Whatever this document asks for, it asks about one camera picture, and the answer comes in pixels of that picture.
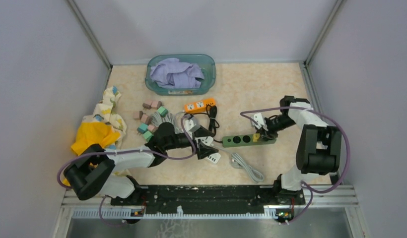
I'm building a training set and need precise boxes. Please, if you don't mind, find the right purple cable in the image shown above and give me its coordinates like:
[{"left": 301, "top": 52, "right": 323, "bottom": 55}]
[{"left": 239, "top": 106, "right": 351, "bottom": 226}]

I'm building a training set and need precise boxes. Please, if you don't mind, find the white power strip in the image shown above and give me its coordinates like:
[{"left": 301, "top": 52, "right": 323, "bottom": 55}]
[{"left": 205, "top": 137, "right": 221, "bottom": 164}]

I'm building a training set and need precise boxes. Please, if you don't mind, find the orange power strip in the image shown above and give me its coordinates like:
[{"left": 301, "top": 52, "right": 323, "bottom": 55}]
[{"left": 184, "top": 98, "right": 216, "bottom": 114}]

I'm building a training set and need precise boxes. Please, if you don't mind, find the purple cable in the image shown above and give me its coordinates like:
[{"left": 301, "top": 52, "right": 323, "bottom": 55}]
[
  {"left": 239, "top": 106, "right": 351, "bottom": 226},
  {"left": 56, "top": 116, "right": 198, "bottom": 228}
]

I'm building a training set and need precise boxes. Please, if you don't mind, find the yellow plug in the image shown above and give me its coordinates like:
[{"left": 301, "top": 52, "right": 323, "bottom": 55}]
[{"left": 252, "top": 133, "right": 261, "bottom": 143}]

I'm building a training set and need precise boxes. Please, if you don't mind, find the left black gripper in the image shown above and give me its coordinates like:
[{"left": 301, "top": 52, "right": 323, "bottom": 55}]
[{"left": 164, "top": 126, "right": 219, "bottom": 160}]

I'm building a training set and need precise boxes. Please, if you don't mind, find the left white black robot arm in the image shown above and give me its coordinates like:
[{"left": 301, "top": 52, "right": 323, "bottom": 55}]
[{"left": 59, "top": 122, "right": 218, "bottom": 205}]

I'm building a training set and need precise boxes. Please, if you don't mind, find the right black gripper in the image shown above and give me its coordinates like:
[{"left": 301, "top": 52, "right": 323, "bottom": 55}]
[{"left": 256, "top": 116, "right": 297, "bottom": 142}]

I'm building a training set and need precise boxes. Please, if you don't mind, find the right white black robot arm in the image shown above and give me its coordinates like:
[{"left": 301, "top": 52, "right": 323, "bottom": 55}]
[{"left": 252, "top": 96, "right": 342, "bottom": 204}]

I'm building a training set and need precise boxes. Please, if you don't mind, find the patterned cream cloth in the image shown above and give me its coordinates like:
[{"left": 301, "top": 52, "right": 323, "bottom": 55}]
[{"left": 81, "top": 86, "right": 127, "bottom": 150}]

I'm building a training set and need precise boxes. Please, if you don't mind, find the yellow cloth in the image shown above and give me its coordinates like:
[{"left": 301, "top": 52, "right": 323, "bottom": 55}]
[{"left": 62, "top": 122, "right": 121, "bottom": 186}]

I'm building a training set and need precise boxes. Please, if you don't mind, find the black coiled cable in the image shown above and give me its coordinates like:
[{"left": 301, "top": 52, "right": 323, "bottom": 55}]
[{"left": 194, "top": 104, "right": 224, "bottom": 143}]

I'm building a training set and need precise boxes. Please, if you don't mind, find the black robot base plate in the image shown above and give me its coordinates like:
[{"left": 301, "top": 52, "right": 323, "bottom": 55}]
[{"left": 110, "top": 185, "right": 306, "bottom": 215}]

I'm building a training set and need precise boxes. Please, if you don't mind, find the green power strip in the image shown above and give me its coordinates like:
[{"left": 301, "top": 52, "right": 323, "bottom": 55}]
[{"left": 222, "top": 134, "right": 276, "bottom": 148}]

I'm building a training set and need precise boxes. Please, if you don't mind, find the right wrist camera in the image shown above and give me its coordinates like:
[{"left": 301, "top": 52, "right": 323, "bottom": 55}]
[{"left": 252, "top": 113, "right": 267, "bottom": 130}]

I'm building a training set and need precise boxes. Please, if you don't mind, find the grey power cord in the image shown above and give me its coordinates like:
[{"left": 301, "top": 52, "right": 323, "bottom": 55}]
[{"left": 150, "top": 112, "right": 188, "bottom": 134}]

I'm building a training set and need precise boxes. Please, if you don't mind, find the teal plastic basin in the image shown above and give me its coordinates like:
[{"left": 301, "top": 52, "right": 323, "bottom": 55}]
[{"left": 144, "top": 54, "right": 216, "bottom": 96}]

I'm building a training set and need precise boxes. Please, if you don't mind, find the grey cord of small strip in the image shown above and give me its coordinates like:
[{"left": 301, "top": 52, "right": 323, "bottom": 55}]
[{"left": 229, "top": 152, "right": 265, "bottom": 183}]

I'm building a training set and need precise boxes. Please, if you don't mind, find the teal plug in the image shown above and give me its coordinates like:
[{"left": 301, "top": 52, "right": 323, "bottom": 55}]
[{"left": 136, "top": 123, "right": 148, "bottom": 134}]

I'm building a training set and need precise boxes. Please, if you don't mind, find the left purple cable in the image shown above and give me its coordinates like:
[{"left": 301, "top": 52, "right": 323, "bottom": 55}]
[{"left": 56, "top": 116, "right": 198, "bottom": 228}]

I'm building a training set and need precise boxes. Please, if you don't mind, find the lavender crumpled cloth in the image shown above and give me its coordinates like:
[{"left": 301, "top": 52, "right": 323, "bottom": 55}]
[{"left": 150, "top": 58, "right": 205, "bottom": 89}]

